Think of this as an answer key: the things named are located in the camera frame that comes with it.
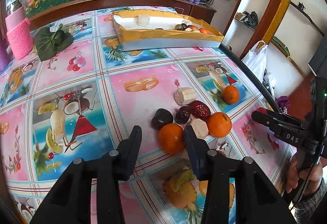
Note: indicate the large orange tangerine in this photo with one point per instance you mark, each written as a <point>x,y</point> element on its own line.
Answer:
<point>171,138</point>

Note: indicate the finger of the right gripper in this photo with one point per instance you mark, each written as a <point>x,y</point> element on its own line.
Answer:
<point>276,117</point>

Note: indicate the red jujube date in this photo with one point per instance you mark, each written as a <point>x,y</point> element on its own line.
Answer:
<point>200,110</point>

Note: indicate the hexagonal beige cake piece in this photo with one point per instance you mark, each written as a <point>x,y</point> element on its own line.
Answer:
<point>199,128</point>

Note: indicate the dark purple plum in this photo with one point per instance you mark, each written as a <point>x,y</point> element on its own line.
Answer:
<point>161,118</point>

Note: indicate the white plastic bag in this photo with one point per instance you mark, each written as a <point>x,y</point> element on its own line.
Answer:
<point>256,59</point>

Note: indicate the purple thermos bottle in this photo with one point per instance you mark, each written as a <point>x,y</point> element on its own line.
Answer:
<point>4,56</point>

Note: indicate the floral tablecloth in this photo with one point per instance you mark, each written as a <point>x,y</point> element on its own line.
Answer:
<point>85,100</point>

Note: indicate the red cherry tomato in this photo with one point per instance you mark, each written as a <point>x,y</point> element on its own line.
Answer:
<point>261,110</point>

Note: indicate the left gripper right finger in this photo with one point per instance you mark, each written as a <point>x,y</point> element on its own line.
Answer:
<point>257,200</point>

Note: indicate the yellow white box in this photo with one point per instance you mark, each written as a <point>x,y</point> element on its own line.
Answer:
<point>146,29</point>

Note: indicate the dark red date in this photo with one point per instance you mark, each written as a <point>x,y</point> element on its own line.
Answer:
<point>183,114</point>

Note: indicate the notched beige cake piece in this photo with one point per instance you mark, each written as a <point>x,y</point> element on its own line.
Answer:
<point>185,155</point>

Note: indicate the small tangerine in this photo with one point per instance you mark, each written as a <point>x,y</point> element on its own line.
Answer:
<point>230,95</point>

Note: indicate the operator right hand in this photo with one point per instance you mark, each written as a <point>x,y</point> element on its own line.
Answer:
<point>314,176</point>

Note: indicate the green leafy vegetable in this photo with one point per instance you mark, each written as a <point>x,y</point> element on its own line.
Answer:
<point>49,43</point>

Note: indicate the pink bottle with knit sleeve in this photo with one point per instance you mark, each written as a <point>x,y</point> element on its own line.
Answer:
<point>18,31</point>

